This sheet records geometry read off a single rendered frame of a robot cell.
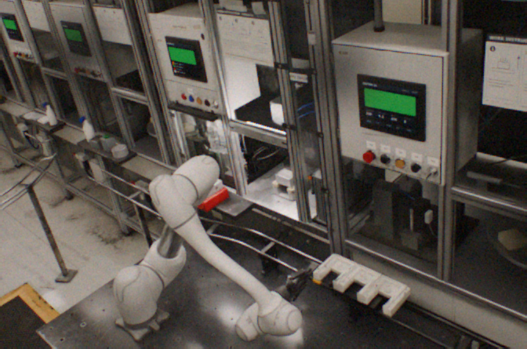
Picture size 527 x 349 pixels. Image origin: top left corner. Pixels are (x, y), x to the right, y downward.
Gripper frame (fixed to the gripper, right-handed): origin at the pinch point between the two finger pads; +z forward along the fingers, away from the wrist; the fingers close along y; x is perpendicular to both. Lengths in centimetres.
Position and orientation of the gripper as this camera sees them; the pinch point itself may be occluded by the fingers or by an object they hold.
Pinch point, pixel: (310, 270)
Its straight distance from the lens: 222.7
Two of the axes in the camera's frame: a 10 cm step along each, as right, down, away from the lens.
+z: 6.8, -4.3, 5.9
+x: -7.2, -2.3, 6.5
